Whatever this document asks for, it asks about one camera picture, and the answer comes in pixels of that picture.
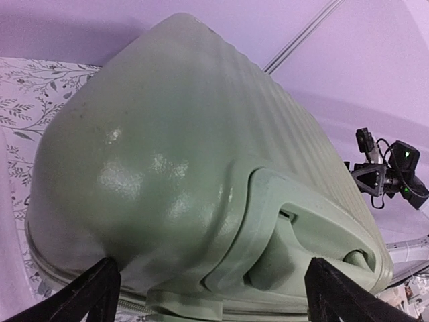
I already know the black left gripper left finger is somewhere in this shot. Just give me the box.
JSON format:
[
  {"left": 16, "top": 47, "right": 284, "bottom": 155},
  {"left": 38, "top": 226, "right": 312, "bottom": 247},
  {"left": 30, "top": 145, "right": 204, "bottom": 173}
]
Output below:
[{"left": 33, "top": 257, "right": 121, "bottom": 322}]

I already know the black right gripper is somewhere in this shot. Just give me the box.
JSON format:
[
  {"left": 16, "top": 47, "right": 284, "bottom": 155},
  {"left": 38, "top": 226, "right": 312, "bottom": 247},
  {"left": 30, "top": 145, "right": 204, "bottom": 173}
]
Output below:
[{"left": 351, "top": 163, "right": 399, "bottom": 195}]

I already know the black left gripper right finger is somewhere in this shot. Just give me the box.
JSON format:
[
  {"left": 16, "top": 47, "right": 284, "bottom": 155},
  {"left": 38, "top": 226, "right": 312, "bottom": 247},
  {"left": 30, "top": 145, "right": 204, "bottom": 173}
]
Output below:
[{"left": 305, "top": 258, "right": 371, "bottom": 321}]

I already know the green hard-shell suitcase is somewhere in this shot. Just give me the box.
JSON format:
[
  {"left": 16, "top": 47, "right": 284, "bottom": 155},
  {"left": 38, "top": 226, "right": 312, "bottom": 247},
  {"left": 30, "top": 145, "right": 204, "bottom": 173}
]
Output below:
[{"left": 25, "top": 13, "right": 393, "bottom": 321}]

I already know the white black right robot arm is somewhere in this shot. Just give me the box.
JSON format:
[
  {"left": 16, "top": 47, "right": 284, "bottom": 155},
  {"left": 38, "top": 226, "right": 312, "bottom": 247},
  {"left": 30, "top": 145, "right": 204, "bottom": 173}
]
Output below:
[{"left": 350, "top": 138, "right": 428, "bottom": 210}]

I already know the floral patterned table cloth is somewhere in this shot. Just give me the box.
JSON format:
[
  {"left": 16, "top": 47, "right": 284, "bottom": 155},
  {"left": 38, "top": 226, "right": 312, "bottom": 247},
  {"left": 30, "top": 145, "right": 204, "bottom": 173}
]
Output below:
[{"left": 1, "top": 58, "right": 100, "bottom": 301}]

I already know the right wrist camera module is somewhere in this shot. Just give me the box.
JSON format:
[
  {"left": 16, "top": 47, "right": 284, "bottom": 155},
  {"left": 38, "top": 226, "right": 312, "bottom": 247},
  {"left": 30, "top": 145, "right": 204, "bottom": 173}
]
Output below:
[{"left": 355, "top": 127, "right": 374, "bottom": 154}]

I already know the right aluminium wall post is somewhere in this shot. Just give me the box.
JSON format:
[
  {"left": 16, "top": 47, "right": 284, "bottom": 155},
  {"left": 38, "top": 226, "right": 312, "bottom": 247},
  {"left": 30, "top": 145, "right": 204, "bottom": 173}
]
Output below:
[{"left": 263, "top": 0, "right": 344, "bottom": 75}]

